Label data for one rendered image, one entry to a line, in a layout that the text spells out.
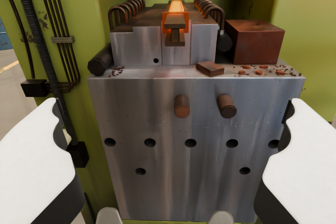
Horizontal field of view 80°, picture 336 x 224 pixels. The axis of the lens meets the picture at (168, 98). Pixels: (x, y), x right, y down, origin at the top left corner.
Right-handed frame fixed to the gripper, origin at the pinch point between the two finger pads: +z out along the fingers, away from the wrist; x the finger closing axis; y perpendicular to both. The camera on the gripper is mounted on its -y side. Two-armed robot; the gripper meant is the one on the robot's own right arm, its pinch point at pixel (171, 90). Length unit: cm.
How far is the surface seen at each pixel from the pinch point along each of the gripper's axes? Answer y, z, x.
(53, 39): 6, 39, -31
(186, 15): -0.7, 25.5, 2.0
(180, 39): 1.3, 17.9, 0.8
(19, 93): 101, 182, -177
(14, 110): 101, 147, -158
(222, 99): 12.0, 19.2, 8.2
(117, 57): 6.9, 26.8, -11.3
